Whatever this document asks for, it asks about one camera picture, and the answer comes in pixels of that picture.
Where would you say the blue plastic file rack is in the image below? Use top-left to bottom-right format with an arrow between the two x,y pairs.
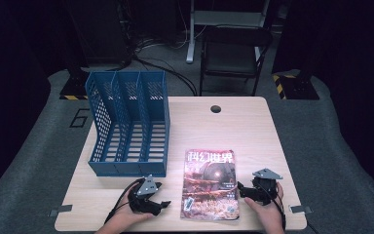
85,70 -> 171,178

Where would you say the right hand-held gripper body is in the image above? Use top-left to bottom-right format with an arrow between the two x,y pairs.
251,168 -> 284,207

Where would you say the grey metal table bracket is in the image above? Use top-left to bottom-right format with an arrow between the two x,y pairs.
48,204 -> 74,217
288,205 -> 313,215

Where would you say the dark cabinet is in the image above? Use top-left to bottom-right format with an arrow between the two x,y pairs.
63,0 -> 131,67

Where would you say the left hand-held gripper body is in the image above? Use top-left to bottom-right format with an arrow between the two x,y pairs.
128,174 -> 164,215

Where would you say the person's left hand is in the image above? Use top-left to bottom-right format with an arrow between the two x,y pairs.
109,194 -> 156,232

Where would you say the white metal stand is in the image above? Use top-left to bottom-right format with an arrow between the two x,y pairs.
185,0 -> 271,64

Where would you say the person's right hand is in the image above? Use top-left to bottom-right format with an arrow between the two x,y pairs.
243,182 -> 285,234

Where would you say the black folding chair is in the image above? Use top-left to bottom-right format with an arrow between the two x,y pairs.
199,25 -> 274,98

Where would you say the red illustrated magazine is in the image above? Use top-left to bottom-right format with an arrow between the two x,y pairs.
179,148 -> 242,222

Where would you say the bundle of black floor cables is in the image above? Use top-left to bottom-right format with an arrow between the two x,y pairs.
131,34 -> 199,98

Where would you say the hazard-striped black stand base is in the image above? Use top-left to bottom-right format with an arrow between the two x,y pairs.
58,67 -> 91,101
272,72 -> 320,101

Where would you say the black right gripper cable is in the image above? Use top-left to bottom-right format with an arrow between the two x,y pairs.
262,183 -> 319,234

